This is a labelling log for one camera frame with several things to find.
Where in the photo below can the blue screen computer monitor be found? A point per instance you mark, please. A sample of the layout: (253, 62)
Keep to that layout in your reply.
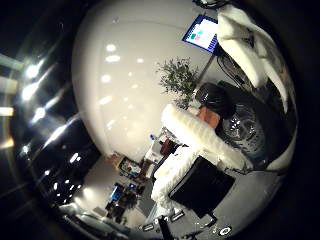
(201, 33)

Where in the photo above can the person with black hair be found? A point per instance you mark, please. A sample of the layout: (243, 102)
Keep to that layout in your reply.
(213, 98)

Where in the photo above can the colourful shelf box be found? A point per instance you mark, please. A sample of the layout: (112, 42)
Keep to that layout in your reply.
(130, 166)

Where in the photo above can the small blue box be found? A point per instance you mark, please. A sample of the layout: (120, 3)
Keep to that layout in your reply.
(116, 192)

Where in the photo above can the green leafy potted plant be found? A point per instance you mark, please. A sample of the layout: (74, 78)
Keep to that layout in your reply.
(178, 78)

